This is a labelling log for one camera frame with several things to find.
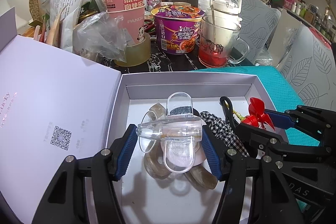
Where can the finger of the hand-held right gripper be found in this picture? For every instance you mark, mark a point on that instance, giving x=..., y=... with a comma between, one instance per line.
x=281, y=119
x=257, y=136

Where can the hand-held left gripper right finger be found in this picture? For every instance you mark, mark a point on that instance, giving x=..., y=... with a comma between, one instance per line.
x=210, y=153

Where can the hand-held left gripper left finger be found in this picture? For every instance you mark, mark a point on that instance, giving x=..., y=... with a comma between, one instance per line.
x=127, y=150

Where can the black checkered hair clip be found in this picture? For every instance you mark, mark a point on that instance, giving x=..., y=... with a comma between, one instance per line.
x=218, y=124

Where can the translucent wavy hair clip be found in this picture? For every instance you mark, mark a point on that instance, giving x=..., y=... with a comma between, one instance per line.
x=155, y=166

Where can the clear plastic toy airplane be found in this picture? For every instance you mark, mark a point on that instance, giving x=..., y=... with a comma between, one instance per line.
x=173, y=129

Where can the lavender cardboard box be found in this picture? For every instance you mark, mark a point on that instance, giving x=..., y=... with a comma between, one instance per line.
x=52, y=98

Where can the teal foam mat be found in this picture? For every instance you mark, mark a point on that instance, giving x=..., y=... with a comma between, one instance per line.
x=273, y=92

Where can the grey leaf-pattern covered chair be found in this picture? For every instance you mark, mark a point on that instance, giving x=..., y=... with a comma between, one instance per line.
x=312, y=69
x=257, y=27

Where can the white low cabinet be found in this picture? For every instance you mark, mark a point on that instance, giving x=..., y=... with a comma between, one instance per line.
x=286, y=29

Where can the pink plastic bag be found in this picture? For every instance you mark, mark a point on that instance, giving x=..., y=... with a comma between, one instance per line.
x=319, y=37

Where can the glass mug with red drink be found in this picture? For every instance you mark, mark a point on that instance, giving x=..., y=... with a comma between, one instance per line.
x=215, y=56

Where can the brown packing tape roll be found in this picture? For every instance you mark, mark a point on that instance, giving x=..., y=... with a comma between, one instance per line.
x=136, y=53

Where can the row of bottles and jars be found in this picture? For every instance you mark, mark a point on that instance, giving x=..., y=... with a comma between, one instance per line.
x=307, y=10

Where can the metal spoon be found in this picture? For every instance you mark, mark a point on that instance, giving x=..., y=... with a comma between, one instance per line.
x=214, y=27

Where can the crumpled clear plastic bag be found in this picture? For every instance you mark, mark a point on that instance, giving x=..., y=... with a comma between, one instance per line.
x=105, y=35

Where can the pink panda print paper cup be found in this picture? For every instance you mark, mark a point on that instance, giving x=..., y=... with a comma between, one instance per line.
x=131, y=27

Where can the purple instant noodle bowl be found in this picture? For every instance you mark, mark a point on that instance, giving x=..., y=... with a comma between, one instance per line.
x=178, y=32

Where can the beige cup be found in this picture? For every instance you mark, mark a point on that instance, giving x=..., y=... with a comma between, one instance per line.
x=181, y=3

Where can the printed paper sheet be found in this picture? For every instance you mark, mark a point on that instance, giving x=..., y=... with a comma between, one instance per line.
x=65, y=1

